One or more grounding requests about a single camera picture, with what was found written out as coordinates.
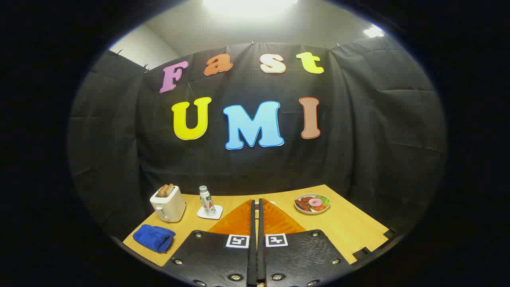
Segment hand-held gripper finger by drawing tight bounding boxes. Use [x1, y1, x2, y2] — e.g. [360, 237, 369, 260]
[257, 199, 352, 287]
[163, 199, 256, 287]

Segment white plate with food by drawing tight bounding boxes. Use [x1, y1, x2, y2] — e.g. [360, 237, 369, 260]
[294, 194, 331, 215]

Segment brown meat pieces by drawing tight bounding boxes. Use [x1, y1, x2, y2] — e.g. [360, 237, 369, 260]
[295, 196, 315, 212]

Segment white square coaster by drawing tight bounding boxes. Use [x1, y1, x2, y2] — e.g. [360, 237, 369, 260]
[197, 205, 224, 220]

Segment small plastic drink bottle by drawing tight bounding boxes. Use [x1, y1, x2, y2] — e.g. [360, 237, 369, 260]
[199, 185, 217, 216]

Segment cream toaster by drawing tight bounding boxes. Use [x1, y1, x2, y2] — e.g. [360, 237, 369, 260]
[150, 185, 186, 223]

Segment blue folded towel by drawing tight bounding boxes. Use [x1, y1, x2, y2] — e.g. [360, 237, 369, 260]
[133, 224, 176, 254]

